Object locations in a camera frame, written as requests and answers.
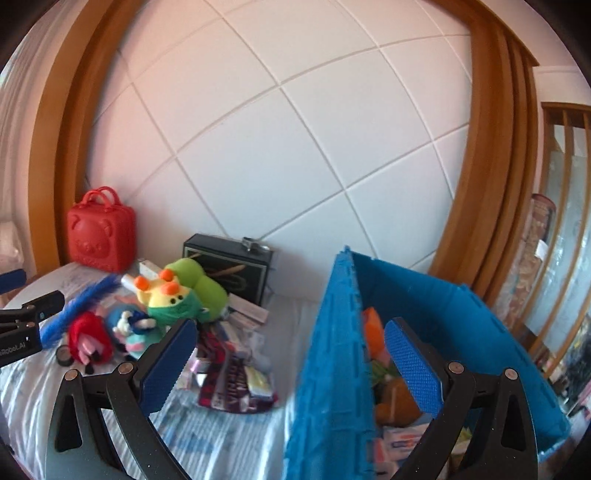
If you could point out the blue fuzzy stick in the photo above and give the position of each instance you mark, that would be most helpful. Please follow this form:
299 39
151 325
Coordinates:
74 307

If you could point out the yellow packet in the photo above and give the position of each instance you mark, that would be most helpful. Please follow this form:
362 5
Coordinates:
259 382

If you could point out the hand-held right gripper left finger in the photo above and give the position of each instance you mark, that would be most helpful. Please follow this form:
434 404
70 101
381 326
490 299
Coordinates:
168 364

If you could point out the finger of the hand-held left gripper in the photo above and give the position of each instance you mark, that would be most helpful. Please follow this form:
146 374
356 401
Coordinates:
11 280
41 303

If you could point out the pink pig plush red dress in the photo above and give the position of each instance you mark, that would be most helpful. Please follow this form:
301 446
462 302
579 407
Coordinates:
85 330

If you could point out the brown plush toy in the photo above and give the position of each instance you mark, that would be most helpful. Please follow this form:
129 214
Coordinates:
397 401

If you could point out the blue plastic crate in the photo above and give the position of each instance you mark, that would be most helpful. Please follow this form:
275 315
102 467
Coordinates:
461 314

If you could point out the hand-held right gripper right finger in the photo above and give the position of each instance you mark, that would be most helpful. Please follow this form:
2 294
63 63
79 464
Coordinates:
411 369

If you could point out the wooden slatted partition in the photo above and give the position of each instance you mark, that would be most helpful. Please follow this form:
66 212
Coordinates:
568 107

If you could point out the red bear-face plastic case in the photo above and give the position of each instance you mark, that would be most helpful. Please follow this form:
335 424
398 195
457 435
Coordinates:
99 235

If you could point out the white pink medicine box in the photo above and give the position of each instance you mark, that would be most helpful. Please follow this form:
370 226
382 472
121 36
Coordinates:
249 308

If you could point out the white box red blue print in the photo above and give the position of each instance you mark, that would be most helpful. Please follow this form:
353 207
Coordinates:
406 441

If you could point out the small round compact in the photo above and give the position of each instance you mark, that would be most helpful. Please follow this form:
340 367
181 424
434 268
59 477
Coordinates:
64 356

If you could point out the striped cloth covered desktop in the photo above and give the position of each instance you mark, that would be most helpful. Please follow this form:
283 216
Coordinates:
231 443

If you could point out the small blue white plush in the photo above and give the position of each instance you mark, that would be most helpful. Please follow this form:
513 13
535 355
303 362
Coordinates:
138 339

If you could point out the rolled patterned carpet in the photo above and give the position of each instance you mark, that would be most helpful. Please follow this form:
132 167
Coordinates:
538 230

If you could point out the yellow plush with green mask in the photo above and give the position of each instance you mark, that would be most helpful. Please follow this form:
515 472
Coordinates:
161 300

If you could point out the green plush toy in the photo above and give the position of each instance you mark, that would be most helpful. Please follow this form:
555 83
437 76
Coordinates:
207 290

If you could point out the white curtain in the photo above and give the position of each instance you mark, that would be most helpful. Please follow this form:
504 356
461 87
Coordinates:
14 161

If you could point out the wooden wall frame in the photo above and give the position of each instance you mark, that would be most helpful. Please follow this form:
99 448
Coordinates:
489 138

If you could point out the purple snack packet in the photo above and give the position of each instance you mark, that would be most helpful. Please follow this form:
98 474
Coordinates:
226 387

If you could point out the orange plush toy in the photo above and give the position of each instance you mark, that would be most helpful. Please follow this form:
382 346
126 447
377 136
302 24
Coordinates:
375 330

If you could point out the small metal tool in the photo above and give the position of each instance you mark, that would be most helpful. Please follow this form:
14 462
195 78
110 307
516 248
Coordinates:
254 243

